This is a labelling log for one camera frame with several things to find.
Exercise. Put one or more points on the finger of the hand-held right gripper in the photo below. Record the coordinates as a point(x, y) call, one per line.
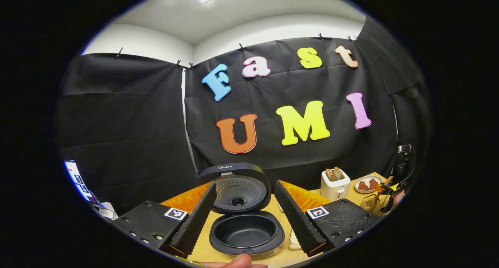
point(391, 201)
point(382, 189)

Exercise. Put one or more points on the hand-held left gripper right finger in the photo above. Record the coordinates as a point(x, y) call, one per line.
point(298, 221)

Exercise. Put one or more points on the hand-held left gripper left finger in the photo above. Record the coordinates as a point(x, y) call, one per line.
point(197, 221)

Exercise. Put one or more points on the wooden spoon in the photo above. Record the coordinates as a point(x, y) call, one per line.
point(388, 180)

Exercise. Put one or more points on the dark grey rice cooker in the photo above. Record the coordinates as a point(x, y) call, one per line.
point(245, 231)

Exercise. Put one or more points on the brown meat piece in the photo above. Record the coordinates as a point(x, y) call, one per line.
point(363, 186)
point(373, 184)

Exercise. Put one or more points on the round white plate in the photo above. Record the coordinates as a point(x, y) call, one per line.
point(367, 191)

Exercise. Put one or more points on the white sectioned dish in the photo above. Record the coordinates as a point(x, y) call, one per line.
point(294, 240)

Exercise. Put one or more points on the toasted bread slice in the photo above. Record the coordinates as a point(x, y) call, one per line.
point(338, 173)
point(330, 174)

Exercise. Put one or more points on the white toaster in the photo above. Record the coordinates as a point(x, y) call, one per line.
point(335, 190)

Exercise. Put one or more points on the black backdrop cloth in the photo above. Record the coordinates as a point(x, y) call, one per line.
point(136, 123)

